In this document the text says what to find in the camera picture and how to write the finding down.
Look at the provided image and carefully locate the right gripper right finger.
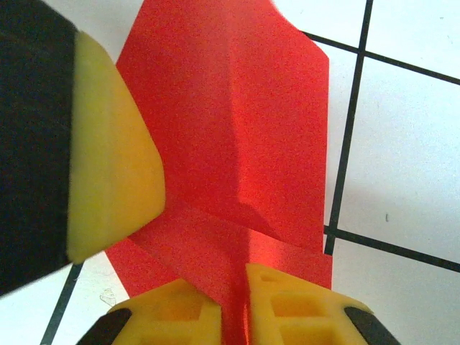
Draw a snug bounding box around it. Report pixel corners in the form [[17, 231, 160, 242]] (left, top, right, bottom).
[[246, 262, 400, 345]]

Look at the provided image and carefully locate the red cloth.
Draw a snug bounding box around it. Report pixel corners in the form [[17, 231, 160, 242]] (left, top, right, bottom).
[[103, 0, 334, 345]]

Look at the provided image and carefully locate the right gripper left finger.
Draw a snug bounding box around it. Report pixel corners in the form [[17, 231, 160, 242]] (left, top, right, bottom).
[[77, 278, 222, 345]]

